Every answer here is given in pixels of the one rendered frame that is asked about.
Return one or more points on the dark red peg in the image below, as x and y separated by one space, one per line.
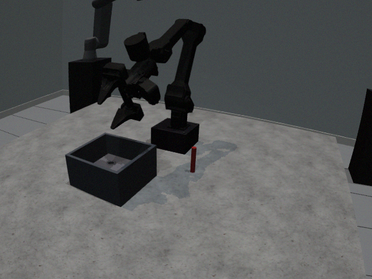
193 159

